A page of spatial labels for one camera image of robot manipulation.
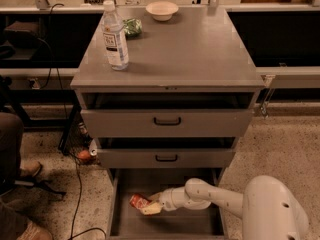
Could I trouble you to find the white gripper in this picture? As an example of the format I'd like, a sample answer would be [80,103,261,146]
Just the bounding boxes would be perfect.
[140,187,185,216]

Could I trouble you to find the grey drawer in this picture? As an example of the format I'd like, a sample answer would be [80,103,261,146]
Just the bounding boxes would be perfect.
[106,168,228,240]
[98,137,235,169]
[81,93,253,138]

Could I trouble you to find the grey top drawer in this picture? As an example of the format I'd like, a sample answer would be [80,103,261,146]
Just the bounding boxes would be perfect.
[81,93,253,138]

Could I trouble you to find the grey middle drawer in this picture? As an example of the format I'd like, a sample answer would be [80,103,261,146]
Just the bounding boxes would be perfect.
[98,137,235,169]

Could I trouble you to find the tan shoe lower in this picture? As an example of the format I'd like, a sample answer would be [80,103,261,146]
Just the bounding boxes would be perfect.
[16,220,53,240]

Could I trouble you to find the person leg brown trousers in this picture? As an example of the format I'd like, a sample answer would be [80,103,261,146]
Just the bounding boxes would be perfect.
[0,113,28,240]

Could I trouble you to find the green chip bag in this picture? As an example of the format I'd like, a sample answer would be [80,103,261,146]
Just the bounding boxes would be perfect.
[123,18,142,37]

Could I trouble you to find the black drawer handle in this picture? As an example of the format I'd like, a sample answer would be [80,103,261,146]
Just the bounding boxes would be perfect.
[155,154,178,163]
[153,117,182,126]

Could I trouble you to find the tan shoe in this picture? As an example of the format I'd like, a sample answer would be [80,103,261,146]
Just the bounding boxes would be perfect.
[20,161,42,178]
[16,220,53,240]

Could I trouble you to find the clear tea bottle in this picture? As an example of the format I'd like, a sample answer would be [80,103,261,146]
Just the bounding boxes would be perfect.
[101,0,129,70]

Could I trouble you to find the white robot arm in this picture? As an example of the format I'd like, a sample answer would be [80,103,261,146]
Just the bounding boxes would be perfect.
[141,175,309,240]

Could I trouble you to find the tan shoe upper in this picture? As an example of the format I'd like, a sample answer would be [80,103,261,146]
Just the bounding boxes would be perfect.
[20,161,42,178]

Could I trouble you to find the black chair base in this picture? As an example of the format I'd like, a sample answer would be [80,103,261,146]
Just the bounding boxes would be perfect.
[14,180,66,196]

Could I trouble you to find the red coke can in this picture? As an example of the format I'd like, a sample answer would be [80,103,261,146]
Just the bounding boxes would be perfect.
[129,193,151,210]

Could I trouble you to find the orange ball on floor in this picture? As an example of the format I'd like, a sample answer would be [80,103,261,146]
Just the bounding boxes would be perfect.
[77,150,91,163]

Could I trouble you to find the black middle drawer handle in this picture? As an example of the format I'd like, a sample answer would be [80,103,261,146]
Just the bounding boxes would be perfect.
[155,154,178,163]

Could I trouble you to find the black floor cable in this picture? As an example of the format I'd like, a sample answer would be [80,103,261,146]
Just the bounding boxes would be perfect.
[36,3,108,240]

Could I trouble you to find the grey bottom drawer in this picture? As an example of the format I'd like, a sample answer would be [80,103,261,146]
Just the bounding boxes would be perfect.
[106,168,228,240]

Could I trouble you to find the black top drawer handle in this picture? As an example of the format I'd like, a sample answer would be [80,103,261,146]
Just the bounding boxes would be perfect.
[153,117,182,126]

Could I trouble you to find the grey drawer cabinet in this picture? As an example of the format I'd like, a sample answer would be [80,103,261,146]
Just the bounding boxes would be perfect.
[70,5,266,170]

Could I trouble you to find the white bowl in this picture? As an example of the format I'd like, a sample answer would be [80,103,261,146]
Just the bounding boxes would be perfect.
[146,1,179,22]

